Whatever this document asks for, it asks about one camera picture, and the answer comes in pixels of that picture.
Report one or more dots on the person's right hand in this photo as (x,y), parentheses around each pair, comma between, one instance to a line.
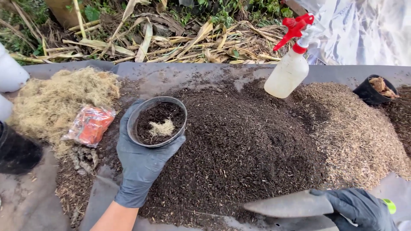
(362,208)

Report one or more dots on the person's left hand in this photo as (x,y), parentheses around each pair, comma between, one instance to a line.
(141,163)

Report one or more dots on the person's right fingers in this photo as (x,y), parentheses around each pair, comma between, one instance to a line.
(322,193)

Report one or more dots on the round black plastic pot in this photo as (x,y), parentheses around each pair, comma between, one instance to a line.
(133,123)

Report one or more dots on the heap of tan rice husks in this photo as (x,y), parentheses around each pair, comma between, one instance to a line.
(356,141)

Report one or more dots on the large heap of dark soil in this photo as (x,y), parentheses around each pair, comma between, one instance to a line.
(237,144)

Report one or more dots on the small black pot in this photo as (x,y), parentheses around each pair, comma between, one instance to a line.
(366,94)

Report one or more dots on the small heap of dark soil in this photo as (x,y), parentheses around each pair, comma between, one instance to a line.
(401,118)

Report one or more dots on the brown bark chips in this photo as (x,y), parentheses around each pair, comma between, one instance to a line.
(382,87)

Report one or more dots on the white spray bottle red trigger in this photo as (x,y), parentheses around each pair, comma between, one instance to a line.
(287,73)

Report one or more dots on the clear plastic sheet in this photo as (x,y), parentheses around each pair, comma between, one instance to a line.
(366,32)

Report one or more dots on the small pale fibre tuft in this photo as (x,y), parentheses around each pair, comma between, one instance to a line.
(162,128)

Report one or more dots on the heap of dry leaves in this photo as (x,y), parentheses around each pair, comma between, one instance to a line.
(179,41)

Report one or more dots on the orange packet in clear bag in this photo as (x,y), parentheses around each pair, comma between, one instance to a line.
(91,126)

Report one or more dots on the grey crumbly clump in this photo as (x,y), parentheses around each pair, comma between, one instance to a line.
(84,158)

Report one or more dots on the pile of pale dry fibre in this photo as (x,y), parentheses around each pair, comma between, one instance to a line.
(54,96)

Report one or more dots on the grey ground sheet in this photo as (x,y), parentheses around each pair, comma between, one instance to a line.
(29,199)

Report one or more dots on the large black plastic pot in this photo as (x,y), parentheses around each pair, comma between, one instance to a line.
(17,154)

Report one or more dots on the white plastic container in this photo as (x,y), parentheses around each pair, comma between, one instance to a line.
(4,107)
(11,73)

